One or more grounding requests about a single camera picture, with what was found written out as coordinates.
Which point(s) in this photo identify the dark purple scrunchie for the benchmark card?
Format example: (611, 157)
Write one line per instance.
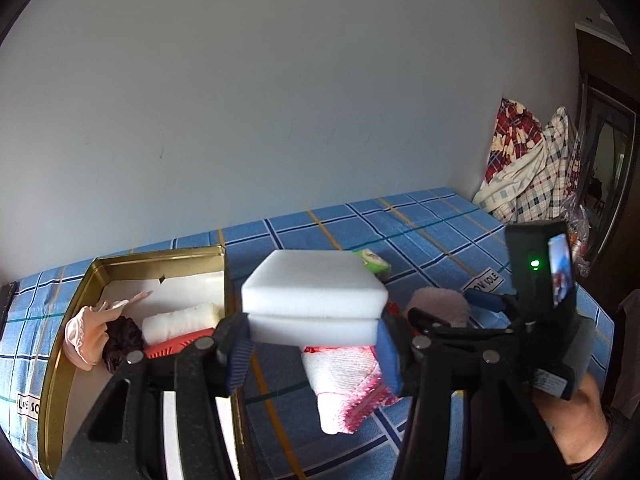
(125, 342)

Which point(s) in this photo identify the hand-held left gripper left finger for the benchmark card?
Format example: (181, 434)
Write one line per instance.
(240, 360)

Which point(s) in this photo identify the white cloth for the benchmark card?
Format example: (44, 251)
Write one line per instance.
(175, 322)

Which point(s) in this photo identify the black phone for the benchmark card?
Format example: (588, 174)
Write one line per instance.
(6, 305)

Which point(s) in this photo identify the plaid quilt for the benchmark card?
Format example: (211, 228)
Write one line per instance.
(540, 185)

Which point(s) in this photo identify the pale pink cloth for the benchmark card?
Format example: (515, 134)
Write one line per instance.
(85, 335)

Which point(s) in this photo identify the white foam sponge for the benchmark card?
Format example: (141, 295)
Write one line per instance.
(315, 285)

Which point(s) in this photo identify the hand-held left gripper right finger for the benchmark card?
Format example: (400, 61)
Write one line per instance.
(389, 360)

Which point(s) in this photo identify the red patterned pillow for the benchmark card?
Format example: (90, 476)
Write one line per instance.
(515, 135)

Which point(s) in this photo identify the person's right forearm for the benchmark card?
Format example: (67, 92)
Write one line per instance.
(575, 425)

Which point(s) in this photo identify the gold metal tin box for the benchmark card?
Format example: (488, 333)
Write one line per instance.
(185, 280)

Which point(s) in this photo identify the green tissue pack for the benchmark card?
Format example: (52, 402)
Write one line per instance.
(372, 260)

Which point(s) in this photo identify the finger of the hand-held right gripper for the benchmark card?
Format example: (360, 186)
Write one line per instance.
(482, 301)
(430, 319)

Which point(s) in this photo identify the pink white towel red bow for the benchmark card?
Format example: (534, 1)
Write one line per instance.
(345, 385)

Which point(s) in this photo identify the clear plastic bag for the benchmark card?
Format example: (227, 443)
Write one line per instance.
(580, 250)

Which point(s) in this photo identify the dark wooden door frame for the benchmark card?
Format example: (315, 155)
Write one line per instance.
(590, 110)

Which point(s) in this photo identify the red ribbed plastic item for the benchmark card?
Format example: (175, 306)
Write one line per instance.
(170, 347)

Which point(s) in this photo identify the pink fluffy puff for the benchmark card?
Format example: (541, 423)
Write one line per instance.
(440, 305)

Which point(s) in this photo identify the blue checked bedsheet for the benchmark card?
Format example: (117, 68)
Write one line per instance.
(425, 230)

